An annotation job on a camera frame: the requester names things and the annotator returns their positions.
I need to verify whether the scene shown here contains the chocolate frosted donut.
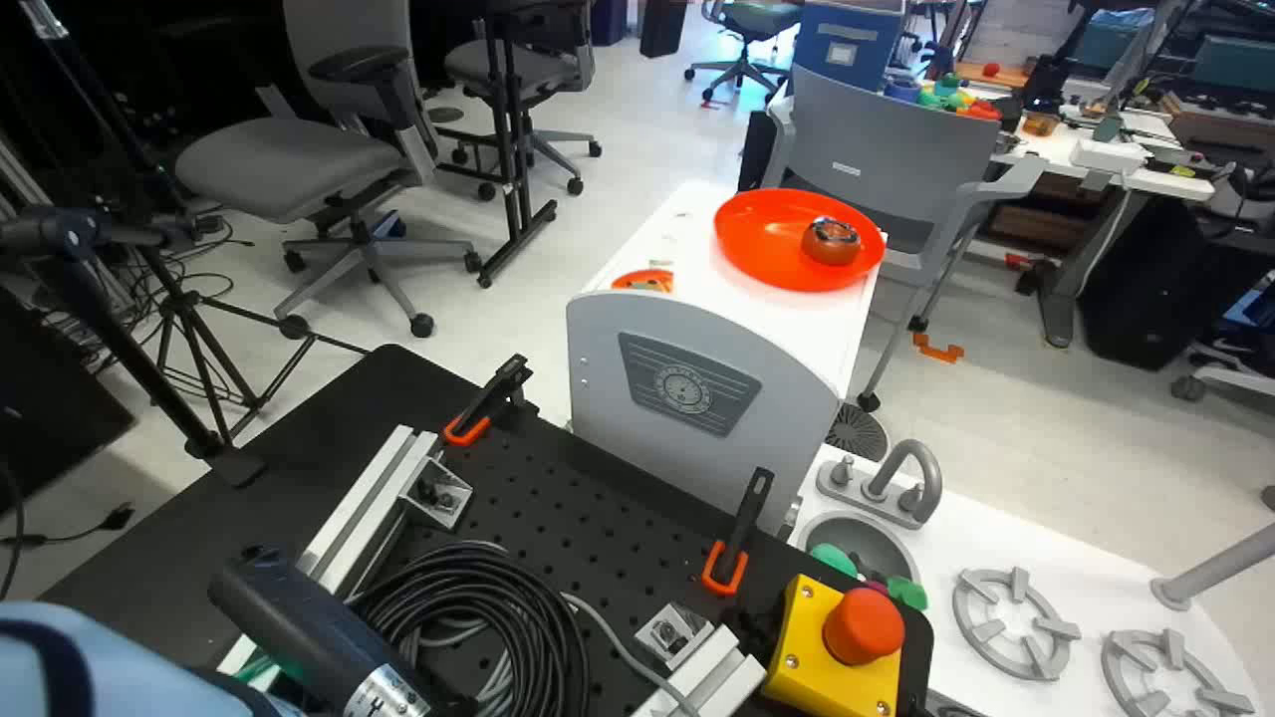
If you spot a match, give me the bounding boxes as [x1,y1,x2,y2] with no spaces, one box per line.
[802,214,859,262]

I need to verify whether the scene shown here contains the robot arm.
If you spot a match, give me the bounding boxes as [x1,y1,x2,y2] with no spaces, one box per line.
[0,563,447,717]

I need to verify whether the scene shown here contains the orange round plate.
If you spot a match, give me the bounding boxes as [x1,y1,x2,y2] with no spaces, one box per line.
[712,186,883,294]

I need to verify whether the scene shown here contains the white toy kitchen cabinet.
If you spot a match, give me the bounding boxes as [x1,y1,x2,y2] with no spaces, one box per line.
[566,185,878,536]

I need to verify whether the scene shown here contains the orange toy pizza slice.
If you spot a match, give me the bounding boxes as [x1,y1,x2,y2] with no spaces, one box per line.
[609,266,673,294]

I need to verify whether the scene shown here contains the black orange clamp left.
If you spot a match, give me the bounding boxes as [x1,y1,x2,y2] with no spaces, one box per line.
[443,355,528,448]

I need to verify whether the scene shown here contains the black orange clamp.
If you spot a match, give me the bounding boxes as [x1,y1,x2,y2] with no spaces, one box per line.
[443,355,528,448]
[700,468,773,598]

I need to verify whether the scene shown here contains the black orange clamp right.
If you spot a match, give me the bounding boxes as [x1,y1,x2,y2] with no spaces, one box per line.
[700,468,773,598]

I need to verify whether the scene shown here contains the black perforated breadboard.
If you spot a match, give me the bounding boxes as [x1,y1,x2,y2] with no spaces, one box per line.
[52,346,811,717]

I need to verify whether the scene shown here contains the grey toy faucet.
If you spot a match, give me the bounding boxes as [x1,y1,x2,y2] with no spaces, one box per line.
[815,439,945,529]

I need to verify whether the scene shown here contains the grey plastic chair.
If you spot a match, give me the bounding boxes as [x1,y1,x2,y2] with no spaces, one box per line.
[759,69,1045,415]

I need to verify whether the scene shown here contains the yellow emergency stop box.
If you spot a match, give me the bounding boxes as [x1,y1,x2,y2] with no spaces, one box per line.
[759,574,903,717]

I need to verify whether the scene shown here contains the blue storage bin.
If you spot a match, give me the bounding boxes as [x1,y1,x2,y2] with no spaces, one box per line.
[791,0,907,91]

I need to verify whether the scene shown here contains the grey mesh office chair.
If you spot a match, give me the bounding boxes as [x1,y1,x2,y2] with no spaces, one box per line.
[174,0,482,338]

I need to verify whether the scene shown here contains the aluminium extrusion rail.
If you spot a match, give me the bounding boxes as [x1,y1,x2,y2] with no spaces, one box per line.
[212,425,439,692]

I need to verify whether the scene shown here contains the coiled black cable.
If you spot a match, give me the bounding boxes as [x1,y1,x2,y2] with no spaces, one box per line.
[350,538,595,717]

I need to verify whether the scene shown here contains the black camera tripod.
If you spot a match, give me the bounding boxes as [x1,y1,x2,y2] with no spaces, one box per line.
[0,0,372,462]

